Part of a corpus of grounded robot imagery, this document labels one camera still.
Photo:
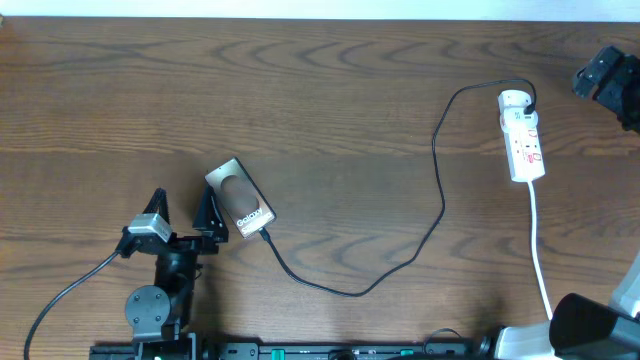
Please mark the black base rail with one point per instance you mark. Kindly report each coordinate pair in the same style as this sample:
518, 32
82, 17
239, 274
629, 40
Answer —
434, 347

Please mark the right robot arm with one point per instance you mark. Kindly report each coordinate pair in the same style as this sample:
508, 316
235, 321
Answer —
578, 327

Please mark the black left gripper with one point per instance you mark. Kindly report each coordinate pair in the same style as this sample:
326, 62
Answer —
181, 242

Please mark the white power strip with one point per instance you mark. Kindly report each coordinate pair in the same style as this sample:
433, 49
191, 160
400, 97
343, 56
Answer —
523, 149

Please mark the white charger adapter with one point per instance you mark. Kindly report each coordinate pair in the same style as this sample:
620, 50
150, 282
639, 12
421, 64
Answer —
514, 119

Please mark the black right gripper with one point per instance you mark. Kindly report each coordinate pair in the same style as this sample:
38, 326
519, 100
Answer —
613, 93

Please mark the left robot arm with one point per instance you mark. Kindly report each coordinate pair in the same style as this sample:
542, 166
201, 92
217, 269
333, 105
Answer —
158, 313

